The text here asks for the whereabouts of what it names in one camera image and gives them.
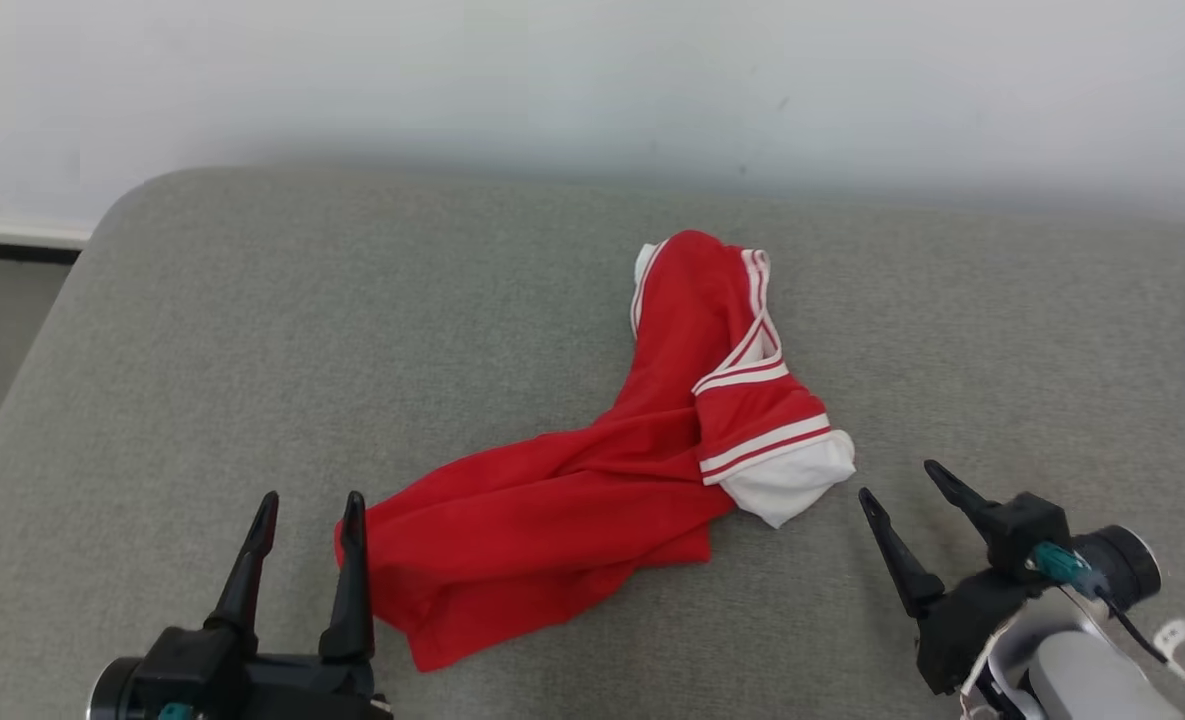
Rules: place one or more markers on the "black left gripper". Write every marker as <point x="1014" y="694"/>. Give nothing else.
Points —
<point x="222" y="685"/>

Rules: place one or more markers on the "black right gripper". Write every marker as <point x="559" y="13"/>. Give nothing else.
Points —
<point x="972" y="620"/>

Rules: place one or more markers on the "white wall baseboard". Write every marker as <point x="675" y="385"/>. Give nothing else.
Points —
<point x="12" y="232"/>

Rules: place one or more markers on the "red basketball jersey white trim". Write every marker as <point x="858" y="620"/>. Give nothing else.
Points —
<point x="552" y="520"/>

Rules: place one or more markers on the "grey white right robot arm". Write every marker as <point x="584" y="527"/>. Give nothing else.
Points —
<point x="1082" y="680"/>

